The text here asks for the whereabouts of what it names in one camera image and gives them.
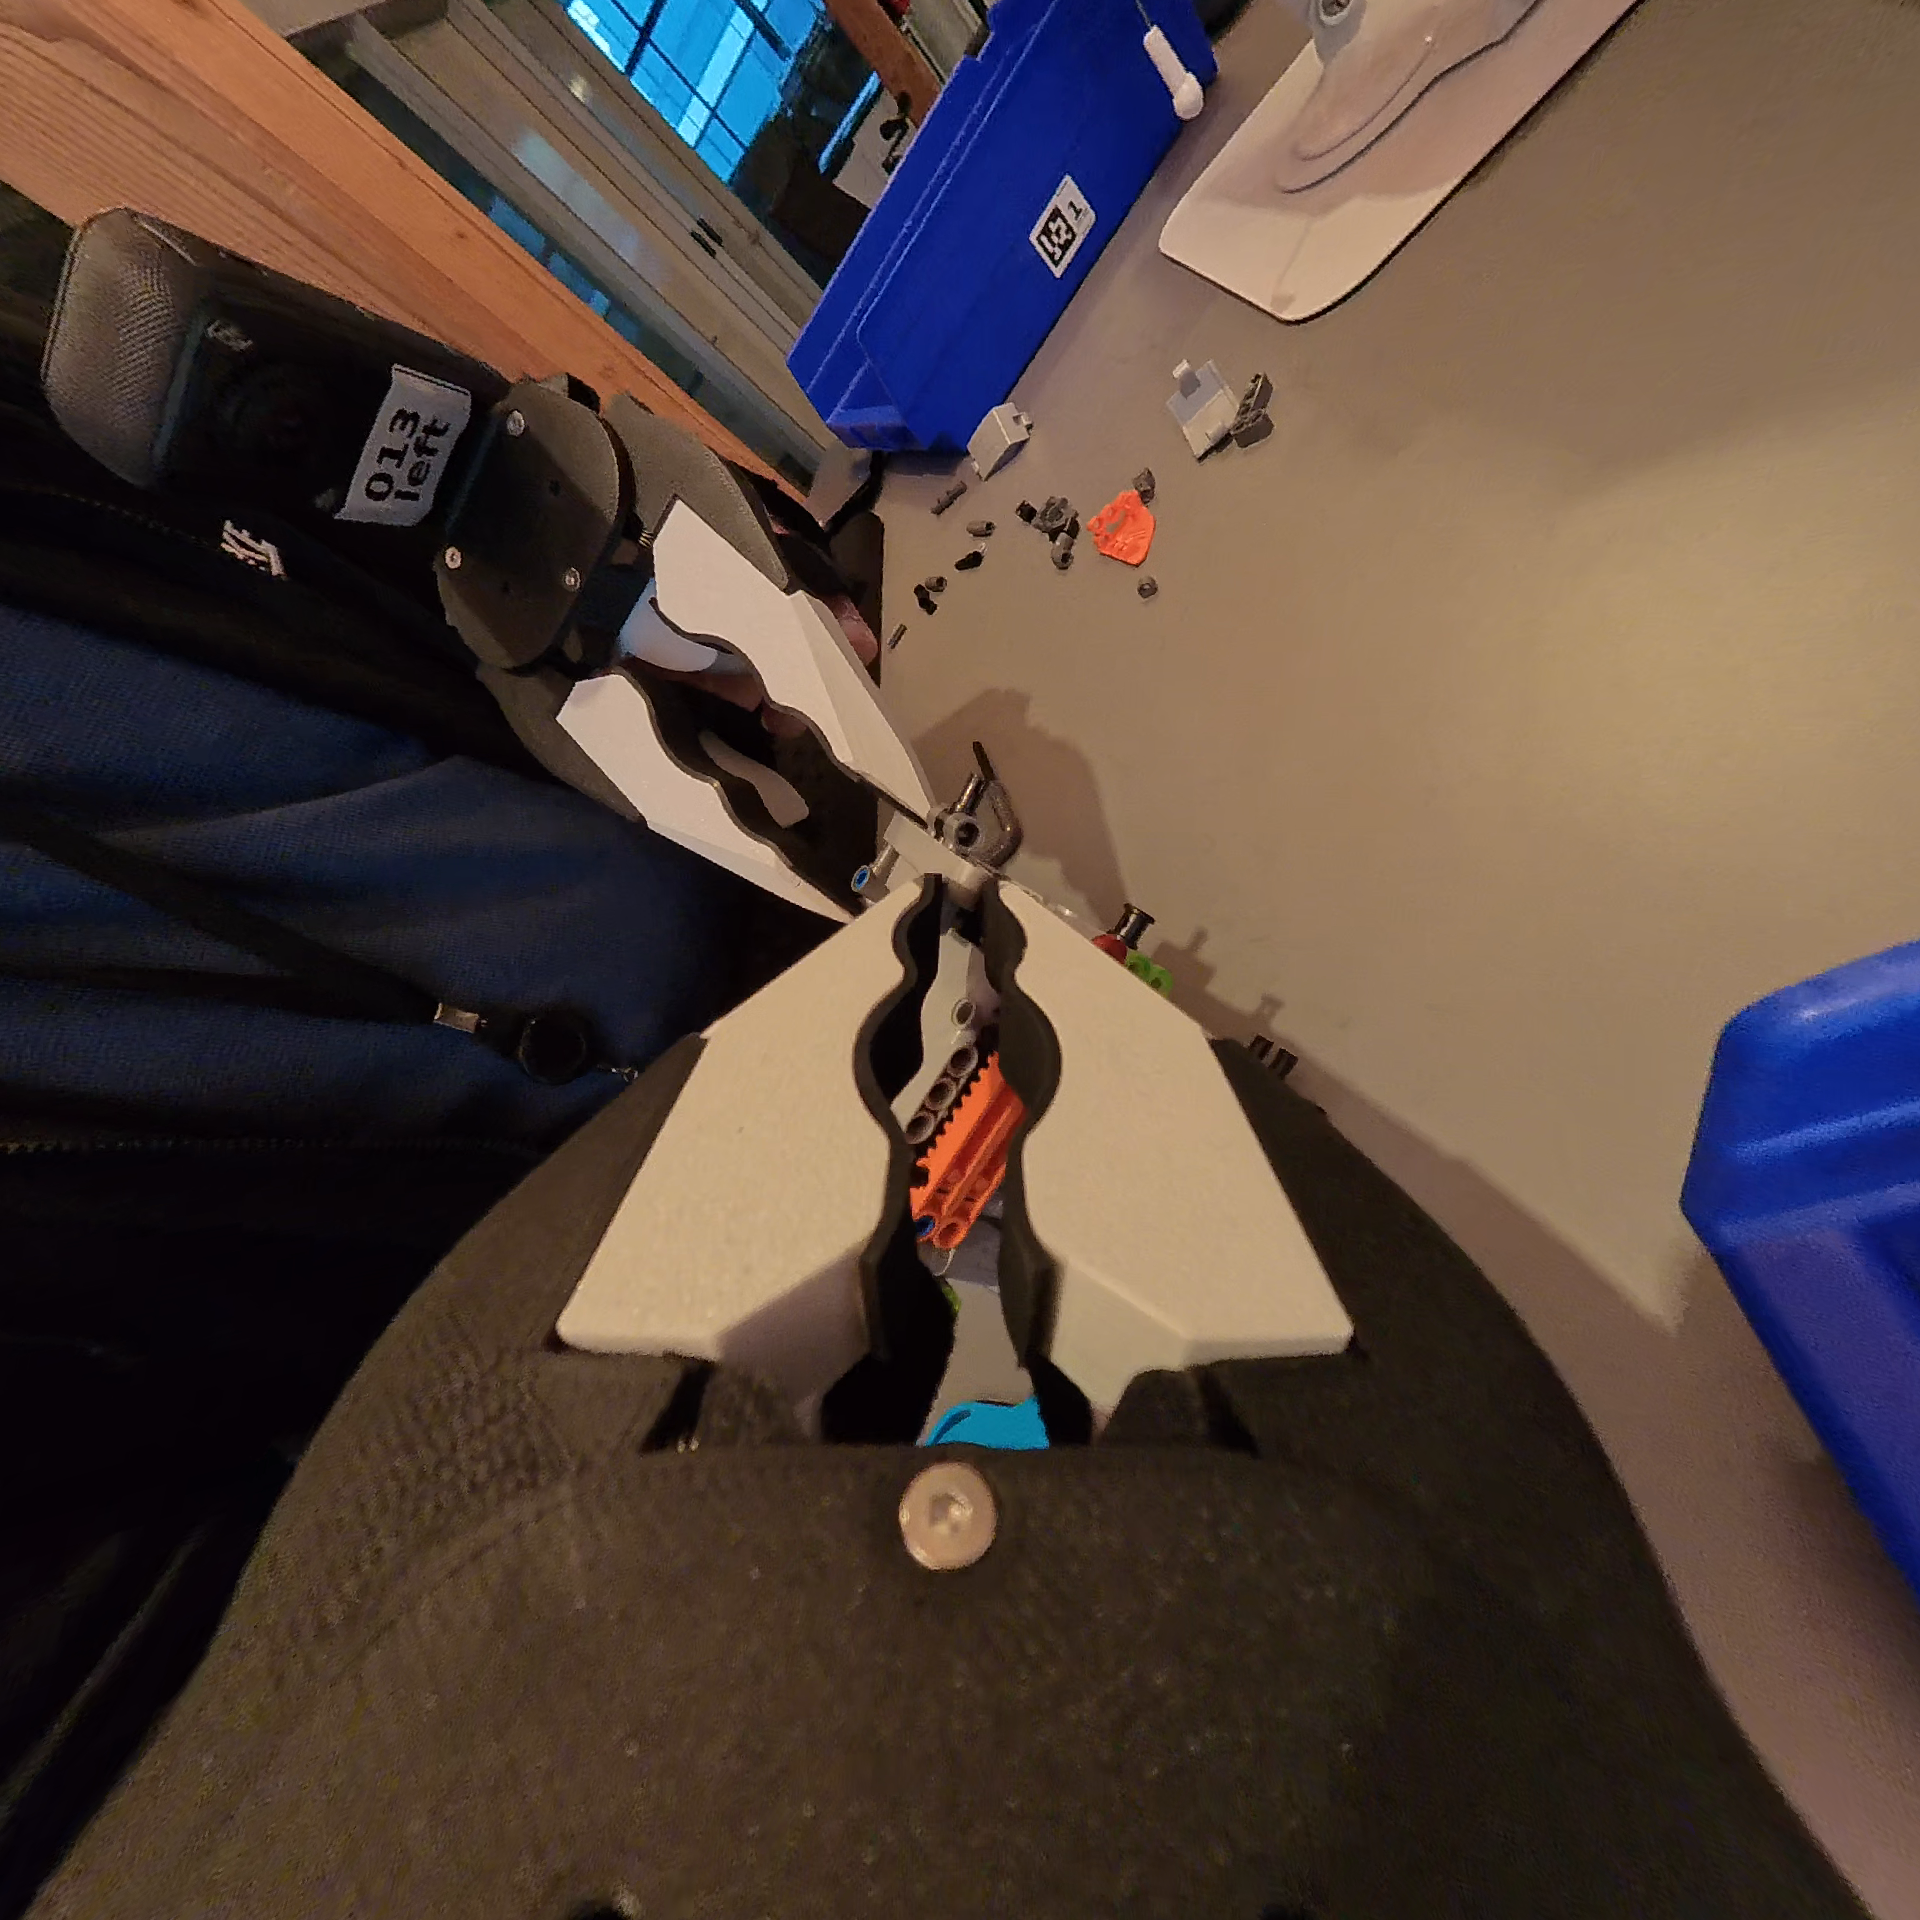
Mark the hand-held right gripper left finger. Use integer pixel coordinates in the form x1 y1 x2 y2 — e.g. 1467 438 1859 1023
551 876 943 1449

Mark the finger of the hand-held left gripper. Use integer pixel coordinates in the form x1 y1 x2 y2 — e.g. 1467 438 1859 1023
554 672 858 921
648 498 940 823

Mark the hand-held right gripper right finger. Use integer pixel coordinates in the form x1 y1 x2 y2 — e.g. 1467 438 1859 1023
978 879 1356 1449

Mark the grey orange toy robot model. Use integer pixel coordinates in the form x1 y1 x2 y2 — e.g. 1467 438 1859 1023
854 861 1301 1449

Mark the person's blue garment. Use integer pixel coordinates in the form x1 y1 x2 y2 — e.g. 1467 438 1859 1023
0 595 800 1146

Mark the wooden beam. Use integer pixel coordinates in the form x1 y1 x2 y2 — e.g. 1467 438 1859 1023
0 0 800 499

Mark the blue tagged plastic bin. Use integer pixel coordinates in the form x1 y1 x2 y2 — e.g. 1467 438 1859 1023
786 0 1217 454

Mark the blue lit window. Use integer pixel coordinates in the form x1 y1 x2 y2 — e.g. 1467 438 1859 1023
559 0 889 186

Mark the light grey curved toy panel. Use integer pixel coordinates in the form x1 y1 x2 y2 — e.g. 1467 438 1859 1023
1168 353 1242 462

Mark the white rounded board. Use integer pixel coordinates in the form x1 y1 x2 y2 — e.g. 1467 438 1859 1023
1158 0 1645 325

